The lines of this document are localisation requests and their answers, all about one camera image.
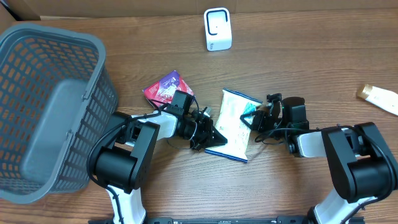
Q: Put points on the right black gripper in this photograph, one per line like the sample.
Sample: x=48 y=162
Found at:
x=258 y=119

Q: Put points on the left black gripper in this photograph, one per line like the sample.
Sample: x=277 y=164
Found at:
x=209 y=137

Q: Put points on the yellow snack bag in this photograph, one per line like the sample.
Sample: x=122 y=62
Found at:
x=234 y=104

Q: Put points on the red purple pad pack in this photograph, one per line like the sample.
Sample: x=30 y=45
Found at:
x=163 y=90

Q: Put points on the white tube gold cap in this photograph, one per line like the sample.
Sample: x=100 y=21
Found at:
x=384 y=99

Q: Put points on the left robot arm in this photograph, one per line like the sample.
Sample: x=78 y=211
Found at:
x=120 y=159

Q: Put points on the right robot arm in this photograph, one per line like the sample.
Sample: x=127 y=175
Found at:
x=362 y=167

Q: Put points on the white barcode scanner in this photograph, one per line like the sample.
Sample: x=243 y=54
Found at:
x=218 y=30

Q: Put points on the grey plastic basket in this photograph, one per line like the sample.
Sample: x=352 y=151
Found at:
x=56 y=99

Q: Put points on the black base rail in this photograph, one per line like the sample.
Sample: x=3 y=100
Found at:
x=217 y=220

